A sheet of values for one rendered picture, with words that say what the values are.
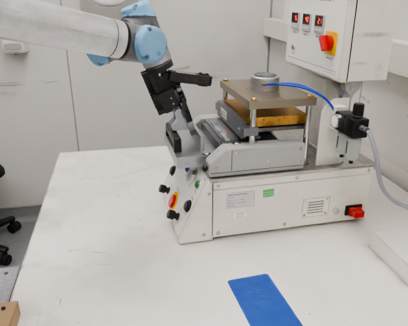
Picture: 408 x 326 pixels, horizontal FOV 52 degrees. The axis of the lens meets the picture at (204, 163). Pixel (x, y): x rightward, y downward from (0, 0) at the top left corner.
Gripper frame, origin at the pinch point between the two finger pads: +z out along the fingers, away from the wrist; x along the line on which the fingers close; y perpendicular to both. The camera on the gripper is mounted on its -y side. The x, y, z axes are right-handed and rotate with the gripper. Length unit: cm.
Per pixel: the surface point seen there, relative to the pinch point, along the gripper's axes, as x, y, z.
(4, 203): -147, 115, 52
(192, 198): 11.8, 7.9, 12.9
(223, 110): -3.8, -10.4, -0.2
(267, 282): 36.1, 0.2, 26.9
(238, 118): 8.8, -11.0, -1.3
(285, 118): 10.4, -22.5, 3.3
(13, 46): -136, 61, -31
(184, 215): 12.4, 11.4, 16.4
